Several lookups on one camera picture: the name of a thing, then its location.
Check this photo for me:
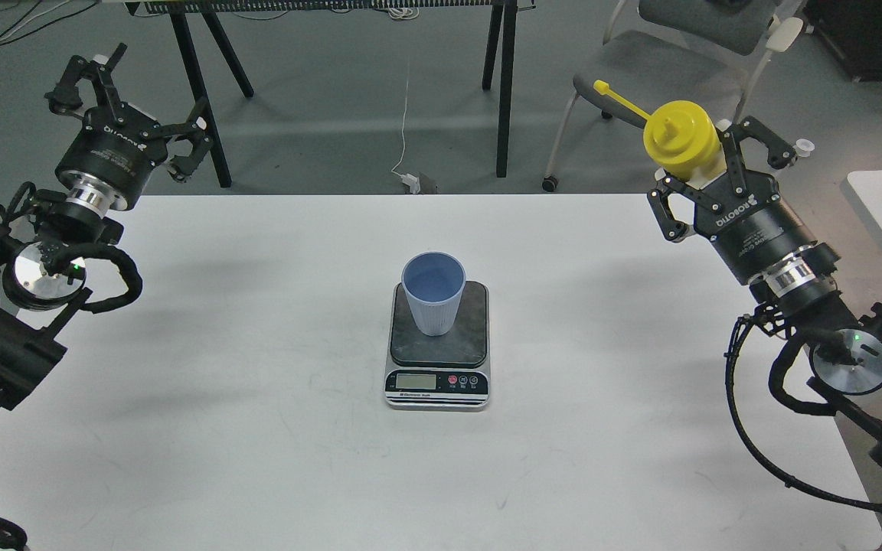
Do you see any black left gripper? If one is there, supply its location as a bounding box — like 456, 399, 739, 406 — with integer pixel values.
44, 42, 214, 211

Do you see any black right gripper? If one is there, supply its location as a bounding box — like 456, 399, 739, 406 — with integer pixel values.
648, 116, 839, 287

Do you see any yellow squeeze bottle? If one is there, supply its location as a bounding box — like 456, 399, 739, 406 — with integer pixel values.
593, 80, 726, 189

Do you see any blue ribbed plastic cup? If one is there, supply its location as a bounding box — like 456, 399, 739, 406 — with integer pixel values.
401, 251, 468, 336

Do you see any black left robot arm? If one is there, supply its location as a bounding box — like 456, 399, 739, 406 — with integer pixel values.
0, 43, 214, 411

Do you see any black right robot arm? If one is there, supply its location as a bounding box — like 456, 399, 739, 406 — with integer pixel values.
643, 100, 882, 514

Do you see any digital kitchen scale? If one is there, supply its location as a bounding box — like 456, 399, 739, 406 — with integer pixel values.
383, 280, 492, 412

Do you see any white tape spool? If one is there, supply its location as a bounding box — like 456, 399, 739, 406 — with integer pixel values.
793, 137, 816, 159

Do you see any grey office chair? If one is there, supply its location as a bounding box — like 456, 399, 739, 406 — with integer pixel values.
542, 1, 804, 192

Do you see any black box in corner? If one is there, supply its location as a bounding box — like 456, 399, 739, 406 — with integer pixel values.
804, 1, 882, 83

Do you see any black trestle table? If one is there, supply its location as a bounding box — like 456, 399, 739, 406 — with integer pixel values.
123, 0, 540, 189

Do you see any white cable with plug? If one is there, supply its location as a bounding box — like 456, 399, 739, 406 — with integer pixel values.
390, 57, 440, 195

